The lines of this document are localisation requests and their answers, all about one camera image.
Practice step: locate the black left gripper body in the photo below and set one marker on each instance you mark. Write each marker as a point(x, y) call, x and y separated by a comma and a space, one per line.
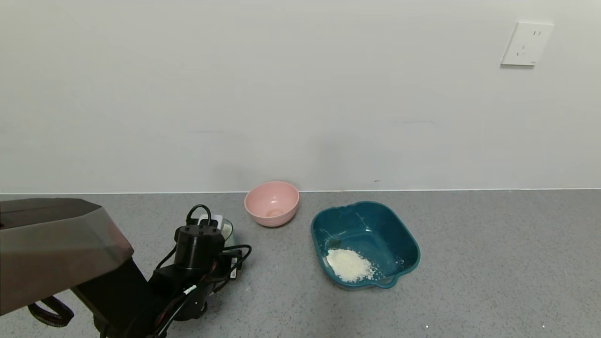
point(197, 249)

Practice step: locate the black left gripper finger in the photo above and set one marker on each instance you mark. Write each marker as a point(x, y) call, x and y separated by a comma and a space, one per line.
point(231, 265)

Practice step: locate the ribbed clear plastic cup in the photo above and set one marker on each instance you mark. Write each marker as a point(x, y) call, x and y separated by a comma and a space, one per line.
point(229, 232)

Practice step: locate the white powder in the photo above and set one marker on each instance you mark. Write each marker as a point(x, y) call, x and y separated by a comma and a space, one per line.
point(350, 265)
point(227, 231)

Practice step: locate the pink bowl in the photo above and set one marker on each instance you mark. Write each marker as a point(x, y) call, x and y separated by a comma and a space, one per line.
point(272, 206)

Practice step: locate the teal square tray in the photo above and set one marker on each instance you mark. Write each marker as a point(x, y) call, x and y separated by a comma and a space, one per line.
point(371, 230)

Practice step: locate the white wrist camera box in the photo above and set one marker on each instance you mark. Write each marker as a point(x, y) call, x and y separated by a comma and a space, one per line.
point(215, 220)

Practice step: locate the white wall socket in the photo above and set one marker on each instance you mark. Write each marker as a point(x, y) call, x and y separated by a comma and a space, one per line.
point(527, 43)

